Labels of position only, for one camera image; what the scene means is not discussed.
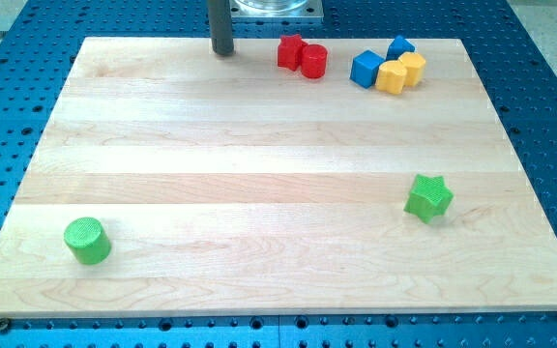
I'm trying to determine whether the green star block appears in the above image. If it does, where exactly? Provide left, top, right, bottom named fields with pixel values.
left=403, top=174, right=454, bottom=224

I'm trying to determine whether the yellow hexagon block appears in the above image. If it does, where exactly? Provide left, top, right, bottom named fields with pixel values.
left=398, top=52, right=426, bottom=87

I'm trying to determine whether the red star block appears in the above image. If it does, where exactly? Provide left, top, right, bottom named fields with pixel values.
left=277, top=34, right=308, bottom=71

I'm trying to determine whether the yellow heart block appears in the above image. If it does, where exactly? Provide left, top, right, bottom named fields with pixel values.
left=375, top=60, right=407, bottom=95

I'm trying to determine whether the wooden board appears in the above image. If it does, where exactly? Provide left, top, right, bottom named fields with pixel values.
left=0, top=37, right=557, bottom=318

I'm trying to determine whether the red cylinder block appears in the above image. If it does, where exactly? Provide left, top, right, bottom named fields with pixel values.
left=301, top=44, right=328, bottom=79

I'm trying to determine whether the blue triangular block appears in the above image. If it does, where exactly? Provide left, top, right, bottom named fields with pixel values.
left=386, top=35, right=416, bottom=61

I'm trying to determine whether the green cylinder block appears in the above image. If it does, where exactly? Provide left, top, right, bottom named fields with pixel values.
left=64, top=217, right=111, bottom=265

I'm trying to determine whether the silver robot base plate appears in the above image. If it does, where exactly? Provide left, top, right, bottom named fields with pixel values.
left=229, top=0, right=324, bottom=23

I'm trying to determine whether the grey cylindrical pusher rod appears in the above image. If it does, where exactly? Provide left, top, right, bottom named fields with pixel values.
left=206, top=0, right=234, bottom=56

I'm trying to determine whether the blue cube block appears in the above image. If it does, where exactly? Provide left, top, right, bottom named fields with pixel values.
left=350, top=50, right=385, bottom=89

